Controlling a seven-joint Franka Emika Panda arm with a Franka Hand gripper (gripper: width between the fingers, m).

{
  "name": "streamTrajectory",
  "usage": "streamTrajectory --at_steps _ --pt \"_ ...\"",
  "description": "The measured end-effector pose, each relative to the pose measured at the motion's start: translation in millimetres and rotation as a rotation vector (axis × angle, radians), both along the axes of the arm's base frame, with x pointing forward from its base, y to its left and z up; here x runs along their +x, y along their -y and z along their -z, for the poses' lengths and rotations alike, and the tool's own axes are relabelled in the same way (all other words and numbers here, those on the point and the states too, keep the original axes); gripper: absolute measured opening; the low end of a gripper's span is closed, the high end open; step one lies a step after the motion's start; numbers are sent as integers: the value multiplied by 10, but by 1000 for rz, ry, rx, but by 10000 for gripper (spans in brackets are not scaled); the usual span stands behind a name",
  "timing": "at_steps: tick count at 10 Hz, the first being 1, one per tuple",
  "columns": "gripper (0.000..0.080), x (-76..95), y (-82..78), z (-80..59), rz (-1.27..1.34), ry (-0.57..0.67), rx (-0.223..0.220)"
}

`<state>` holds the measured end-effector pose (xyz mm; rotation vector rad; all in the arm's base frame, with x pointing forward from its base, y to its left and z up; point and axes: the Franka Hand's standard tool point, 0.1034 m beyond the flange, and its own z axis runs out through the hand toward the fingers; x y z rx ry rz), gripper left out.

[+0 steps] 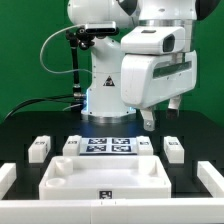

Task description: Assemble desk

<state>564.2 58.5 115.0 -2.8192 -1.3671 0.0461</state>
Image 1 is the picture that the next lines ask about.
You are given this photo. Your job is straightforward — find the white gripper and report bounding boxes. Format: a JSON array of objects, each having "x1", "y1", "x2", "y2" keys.
[{"x1": 121, "y1": 51, "x2": 197, "y2": 131}]

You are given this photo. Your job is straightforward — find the white desk top tray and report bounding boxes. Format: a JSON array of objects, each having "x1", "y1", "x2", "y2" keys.
[{"x1": 39, "y1": 156, "x2": 171, "y2": 200}]

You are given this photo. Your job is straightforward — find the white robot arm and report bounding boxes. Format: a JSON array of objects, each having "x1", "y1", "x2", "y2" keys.
[{"x1": 67, "y1": 0, "x2": 221, "y2": 131}]

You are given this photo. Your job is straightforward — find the fiducial marker sheet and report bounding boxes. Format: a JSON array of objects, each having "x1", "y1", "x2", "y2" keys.
[{"x1": 79, "y1": 137, "x2": 137, "y2": 155}]

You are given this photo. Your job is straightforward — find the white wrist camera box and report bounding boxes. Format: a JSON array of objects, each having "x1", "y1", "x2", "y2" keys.
[{"x1": 121, "y1": 26, "x2": 185, "y2": 55}]

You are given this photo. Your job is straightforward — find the grey camera cable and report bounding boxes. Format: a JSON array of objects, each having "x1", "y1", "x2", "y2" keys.
[{"x1": 39, "y1": 23, "x2": 93, "y2": 75}]

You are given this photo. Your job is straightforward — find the white right rail block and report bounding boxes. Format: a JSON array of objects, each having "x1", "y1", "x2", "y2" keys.
[{"x1": 197, "y1": 161, "x2": 224, "y2": 198}]

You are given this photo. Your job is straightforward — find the white rail block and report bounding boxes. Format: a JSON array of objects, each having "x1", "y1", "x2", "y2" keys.
[
  {"x1": 0, "y1": 163, "x2": 17, "y2": 200},
  {"x1": 197, "y1": 161, "x2": 224, "y2": 198}
]

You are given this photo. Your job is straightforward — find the white front rail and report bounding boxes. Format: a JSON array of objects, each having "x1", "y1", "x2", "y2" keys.
[{"x1": 0, "y1": 198, "x2": 224, "y2": 224}]

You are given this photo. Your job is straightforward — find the grey depth camera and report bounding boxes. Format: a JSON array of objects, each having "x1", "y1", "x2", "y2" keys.
[{"x1": 84, "y1": 21, "x2": 119, "y2": 36}]

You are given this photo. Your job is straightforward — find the black cables on table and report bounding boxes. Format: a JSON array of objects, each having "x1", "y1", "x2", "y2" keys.
[{"x1": 3, "y1": 94, "x2": 87, "y2": 119}]

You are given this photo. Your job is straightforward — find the white left rail block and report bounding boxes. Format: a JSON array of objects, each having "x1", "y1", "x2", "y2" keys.
[{"x1": 0, "y1": 163, "x2": 17, "y2": 200}]

